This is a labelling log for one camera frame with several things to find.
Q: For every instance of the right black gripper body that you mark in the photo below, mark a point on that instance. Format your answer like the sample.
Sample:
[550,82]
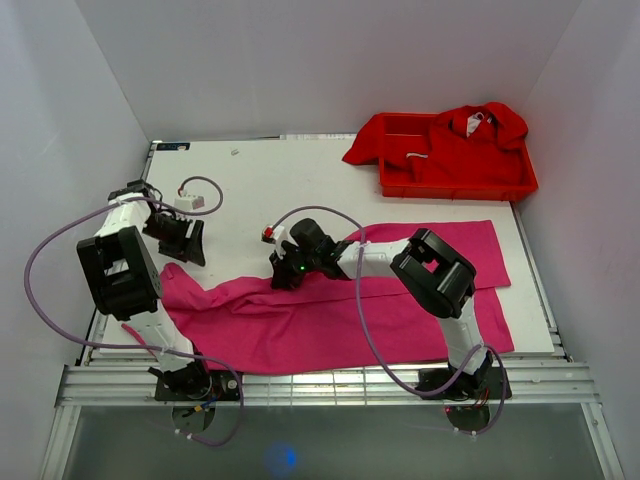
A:
[299,259]

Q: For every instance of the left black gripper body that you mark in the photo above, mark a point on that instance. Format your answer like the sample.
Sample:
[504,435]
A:
[166,228]

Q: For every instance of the pink trousers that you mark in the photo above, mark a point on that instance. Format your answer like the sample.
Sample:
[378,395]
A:
[325,324]

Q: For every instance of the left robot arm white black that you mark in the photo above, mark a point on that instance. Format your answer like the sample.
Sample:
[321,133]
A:
[125,284]

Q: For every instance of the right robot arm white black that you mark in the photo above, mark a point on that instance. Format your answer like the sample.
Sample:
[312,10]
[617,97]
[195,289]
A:
[439,279]

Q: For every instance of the red trousers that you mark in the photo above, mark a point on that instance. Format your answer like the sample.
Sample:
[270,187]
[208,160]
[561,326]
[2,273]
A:
[468,145]

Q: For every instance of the blue label sticker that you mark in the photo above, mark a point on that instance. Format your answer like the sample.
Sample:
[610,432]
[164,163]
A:
[173,146]

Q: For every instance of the red plastic bin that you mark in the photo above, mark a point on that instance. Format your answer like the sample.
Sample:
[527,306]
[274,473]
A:
[396,184]

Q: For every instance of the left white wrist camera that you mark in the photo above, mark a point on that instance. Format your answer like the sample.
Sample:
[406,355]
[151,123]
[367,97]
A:
[189,202]

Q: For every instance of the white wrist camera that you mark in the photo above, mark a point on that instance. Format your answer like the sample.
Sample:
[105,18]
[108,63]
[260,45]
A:
[274,234]
[189,202]

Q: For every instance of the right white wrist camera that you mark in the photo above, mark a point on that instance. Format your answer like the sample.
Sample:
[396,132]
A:
[274,234]

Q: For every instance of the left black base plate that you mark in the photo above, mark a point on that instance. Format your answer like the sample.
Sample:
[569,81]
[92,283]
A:
[222,386]

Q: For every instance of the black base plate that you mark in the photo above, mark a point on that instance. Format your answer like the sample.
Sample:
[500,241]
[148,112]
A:
[489,385]
[222,386]

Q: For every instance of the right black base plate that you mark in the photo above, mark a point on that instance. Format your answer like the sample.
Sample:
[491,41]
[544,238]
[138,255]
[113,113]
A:
[489,385]

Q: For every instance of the aluminium rail frame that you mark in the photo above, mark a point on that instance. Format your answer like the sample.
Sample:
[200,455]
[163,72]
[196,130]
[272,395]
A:
[126,382]

